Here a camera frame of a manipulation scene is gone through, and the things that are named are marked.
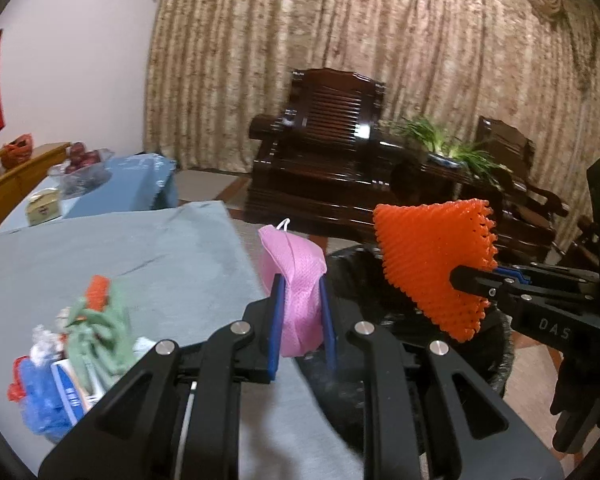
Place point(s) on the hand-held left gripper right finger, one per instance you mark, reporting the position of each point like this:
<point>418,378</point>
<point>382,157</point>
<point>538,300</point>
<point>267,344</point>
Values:
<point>328,325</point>

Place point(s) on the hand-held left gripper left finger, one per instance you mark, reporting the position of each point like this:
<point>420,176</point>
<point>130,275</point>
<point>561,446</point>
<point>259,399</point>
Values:
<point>275,325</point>

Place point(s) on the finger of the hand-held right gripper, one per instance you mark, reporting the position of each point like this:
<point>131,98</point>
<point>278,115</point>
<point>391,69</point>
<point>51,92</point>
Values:
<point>510,272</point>
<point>475,285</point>

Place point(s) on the pink face mask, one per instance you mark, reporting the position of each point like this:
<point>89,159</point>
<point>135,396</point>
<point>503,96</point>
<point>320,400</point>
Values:
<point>295,280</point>

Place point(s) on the black trash bin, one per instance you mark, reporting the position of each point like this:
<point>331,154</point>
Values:
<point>360,270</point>

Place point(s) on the white toothpaste tube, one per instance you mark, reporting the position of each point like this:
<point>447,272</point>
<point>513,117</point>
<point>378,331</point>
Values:
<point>72,390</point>

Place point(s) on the person's right hand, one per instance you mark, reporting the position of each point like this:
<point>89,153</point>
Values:
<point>585,410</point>

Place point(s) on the dark wooden side table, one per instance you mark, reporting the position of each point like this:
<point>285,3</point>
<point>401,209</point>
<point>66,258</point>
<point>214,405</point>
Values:
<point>415,180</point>

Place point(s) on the dark wooden armchair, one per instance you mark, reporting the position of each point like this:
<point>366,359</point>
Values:
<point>330,160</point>
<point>510,145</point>

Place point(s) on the green potted plant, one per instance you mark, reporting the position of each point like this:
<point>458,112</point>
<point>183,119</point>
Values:
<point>425,132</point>

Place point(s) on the green cloth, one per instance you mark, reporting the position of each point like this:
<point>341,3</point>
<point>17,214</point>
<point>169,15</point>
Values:
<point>105,340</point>

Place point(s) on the blue tablecloth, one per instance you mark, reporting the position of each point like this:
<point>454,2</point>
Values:
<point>130,180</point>

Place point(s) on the white crumpled plastic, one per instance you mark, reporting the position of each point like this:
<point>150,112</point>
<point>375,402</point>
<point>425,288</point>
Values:
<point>47,340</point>

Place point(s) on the blue plastic bag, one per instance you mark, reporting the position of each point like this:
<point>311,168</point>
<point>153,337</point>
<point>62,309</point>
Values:
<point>37,400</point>

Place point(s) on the beige patterned curtain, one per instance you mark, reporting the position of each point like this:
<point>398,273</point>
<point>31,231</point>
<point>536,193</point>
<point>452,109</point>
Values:
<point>430,35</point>

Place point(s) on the plastic bag of red apples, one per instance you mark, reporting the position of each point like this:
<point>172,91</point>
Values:
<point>80,160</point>

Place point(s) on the small cream box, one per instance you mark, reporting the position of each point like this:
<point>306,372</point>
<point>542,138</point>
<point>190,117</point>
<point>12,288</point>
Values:
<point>44,207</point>

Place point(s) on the red plastic scrap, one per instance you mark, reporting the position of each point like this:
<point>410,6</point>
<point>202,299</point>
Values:
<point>16,385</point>

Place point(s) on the light wooden chair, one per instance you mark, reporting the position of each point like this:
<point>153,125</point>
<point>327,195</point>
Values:
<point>50,150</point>
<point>10,195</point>

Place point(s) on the orange plastic bag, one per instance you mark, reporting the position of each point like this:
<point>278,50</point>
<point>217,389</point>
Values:
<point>17,150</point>

